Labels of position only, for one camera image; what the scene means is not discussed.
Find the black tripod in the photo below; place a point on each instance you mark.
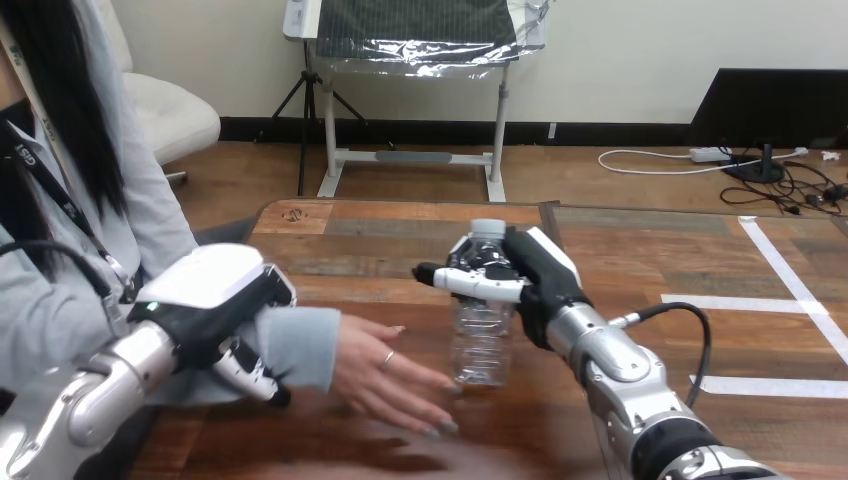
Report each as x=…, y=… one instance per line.
x=306, y=112

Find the clear water bottle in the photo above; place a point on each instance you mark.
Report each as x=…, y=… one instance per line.
x=482, y=344

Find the person's body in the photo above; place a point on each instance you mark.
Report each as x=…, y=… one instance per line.
x=60, y=199

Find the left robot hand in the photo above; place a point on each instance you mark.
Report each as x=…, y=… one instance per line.
x=199, y=291

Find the person's hand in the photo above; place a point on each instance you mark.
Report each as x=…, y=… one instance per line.
x=384, y=371

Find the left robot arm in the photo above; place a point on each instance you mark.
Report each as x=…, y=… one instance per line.
x=86, y=397

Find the foil sheet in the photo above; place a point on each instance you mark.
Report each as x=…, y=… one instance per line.
x=424, y=33

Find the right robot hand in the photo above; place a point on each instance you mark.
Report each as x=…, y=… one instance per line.
x=543, y=278

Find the white desk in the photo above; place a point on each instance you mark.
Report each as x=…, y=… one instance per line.
x=411, y=156

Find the white power strip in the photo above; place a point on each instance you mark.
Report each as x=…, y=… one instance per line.
x=710, y=154

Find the person's forearm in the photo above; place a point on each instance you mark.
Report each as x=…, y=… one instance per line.
x=298, y=348

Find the white cushioned chair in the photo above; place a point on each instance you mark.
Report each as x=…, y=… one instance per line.
x=169, y=116

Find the dark screen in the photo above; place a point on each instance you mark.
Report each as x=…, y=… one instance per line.
x=772, y=109

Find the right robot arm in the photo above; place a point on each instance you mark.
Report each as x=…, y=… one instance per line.
x=636, y=397

